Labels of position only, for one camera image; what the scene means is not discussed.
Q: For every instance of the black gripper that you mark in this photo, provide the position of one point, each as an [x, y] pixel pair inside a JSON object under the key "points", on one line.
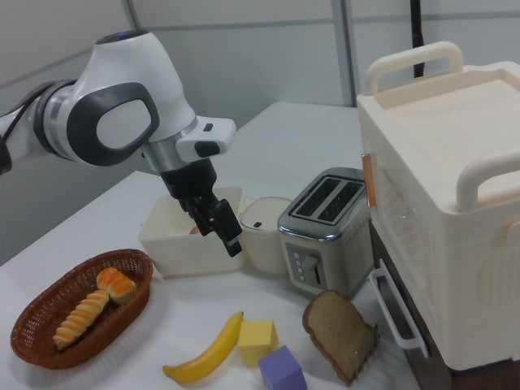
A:
{"points": [[189, 178]]}

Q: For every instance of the twisted striped bread roll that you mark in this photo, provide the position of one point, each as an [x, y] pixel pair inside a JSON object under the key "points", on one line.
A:
{"points": [[81, 321]]}

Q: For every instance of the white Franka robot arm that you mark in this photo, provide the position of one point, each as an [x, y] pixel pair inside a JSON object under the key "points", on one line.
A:
{"points": [[122, 73]]}

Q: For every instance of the square orange-topped bread roll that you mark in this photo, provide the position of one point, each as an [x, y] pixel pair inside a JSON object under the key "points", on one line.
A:
{"points": [[118, 284]]}

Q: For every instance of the brown bread slice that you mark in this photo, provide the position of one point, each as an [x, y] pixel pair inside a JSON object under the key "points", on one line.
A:
{"points": [[335, 333]]}

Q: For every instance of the red apple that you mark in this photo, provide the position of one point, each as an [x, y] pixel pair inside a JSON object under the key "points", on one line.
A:
{"points": [[194, 230]]}

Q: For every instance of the white open plastic box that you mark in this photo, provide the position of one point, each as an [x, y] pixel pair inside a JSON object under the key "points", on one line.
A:
{"points": [[183, 256]]}

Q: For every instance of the small white lidded bin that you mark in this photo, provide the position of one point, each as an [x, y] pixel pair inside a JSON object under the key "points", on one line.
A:
{"points": [[264, 252]]}

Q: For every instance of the silver two-slot toaster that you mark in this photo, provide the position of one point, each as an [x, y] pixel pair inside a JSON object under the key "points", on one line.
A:
{"points": [[325, 243]]}

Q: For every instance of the yellow foam block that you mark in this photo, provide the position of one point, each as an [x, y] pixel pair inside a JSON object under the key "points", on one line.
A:
{"points": [[258, 341]]}

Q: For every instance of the yellow banana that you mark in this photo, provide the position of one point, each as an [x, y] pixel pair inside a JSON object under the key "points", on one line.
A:
{"points": [[211, 353]]}

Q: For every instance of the copper latch strip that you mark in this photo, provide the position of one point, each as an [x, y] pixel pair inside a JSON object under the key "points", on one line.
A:
{"points": [[369, 178]]}

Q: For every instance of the purple foam cube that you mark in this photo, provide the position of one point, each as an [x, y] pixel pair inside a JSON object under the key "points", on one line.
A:
{"points": [[282, 371]]}

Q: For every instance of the brown woven wicker basket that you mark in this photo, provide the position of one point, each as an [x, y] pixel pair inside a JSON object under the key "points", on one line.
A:
{"points": [[36, 337]]}

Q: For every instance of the black pole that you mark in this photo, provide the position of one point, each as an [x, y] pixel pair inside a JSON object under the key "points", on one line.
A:
{"points": [[416, 36]]}

